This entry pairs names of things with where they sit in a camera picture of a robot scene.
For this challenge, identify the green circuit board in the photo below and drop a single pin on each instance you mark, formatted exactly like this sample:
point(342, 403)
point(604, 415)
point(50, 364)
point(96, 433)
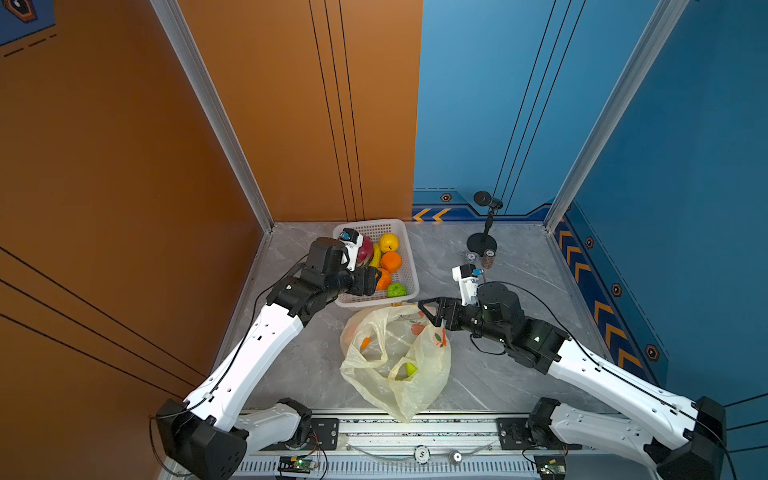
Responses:
point(296, 465)

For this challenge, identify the orange fruit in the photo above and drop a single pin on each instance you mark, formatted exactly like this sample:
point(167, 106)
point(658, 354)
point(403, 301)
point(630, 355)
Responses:
point(391, 262)
point(384, 281)

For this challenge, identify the small black box on rail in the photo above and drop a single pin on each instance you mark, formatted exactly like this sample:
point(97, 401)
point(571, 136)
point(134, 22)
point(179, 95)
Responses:
point(551, 467)

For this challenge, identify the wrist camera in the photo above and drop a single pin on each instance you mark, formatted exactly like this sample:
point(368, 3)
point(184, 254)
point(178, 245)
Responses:
point(467, 277)
point(352, 241)

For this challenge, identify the yellow lemon fruit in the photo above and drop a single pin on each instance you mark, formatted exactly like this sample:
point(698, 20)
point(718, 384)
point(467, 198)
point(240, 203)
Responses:
point(388, 242)

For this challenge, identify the aluminium corner post left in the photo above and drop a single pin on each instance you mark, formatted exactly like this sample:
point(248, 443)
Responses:
point(179, 34)

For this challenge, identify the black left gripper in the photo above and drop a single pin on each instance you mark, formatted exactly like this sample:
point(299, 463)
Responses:
point(365, 284)

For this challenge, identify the green pear fruit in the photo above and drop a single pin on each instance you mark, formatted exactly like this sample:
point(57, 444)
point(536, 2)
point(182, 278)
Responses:
point(410, 369)

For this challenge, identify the orange grey poker chip stack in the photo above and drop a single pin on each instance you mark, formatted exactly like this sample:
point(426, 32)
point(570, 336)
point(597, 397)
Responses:
point(488, 259)

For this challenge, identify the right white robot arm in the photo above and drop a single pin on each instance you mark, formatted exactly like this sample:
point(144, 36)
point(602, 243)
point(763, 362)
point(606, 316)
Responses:
point(675, 436)

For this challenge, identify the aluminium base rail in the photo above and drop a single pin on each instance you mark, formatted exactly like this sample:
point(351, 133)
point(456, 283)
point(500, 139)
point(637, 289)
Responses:
point(370, 444)

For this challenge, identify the aluminium corner post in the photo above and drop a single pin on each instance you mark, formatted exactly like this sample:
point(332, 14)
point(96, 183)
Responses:
point(179, 34)
point(652, 40)

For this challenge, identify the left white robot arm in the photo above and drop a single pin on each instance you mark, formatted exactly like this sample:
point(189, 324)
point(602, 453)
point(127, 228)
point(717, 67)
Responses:
point(207, 434)

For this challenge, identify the pink dragon fruit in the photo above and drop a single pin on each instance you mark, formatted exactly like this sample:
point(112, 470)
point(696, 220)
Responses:
point(365, 252)

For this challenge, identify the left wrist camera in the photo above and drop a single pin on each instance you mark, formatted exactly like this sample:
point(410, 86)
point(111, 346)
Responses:
point(352, 241)

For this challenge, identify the yellow banana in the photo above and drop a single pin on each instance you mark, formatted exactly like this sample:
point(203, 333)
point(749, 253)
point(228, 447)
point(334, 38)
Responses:
point(376, 257)

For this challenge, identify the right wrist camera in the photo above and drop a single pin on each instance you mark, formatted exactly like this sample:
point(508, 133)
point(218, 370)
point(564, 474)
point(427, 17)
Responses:
point(467, 277)

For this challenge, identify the black microphone stand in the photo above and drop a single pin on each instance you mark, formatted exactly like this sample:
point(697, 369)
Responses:
point(479, 243)

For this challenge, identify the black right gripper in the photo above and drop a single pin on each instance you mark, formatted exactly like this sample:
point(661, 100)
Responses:
point(443, 304)

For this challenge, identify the aluminium corner post right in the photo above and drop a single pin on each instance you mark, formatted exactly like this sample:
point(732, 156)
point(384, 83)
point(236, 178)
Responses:
point(652, 40)

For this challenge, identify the translucent printed plastic bag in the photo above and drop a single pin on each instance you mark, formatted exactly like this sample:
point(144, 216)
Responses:
point(377, 342)

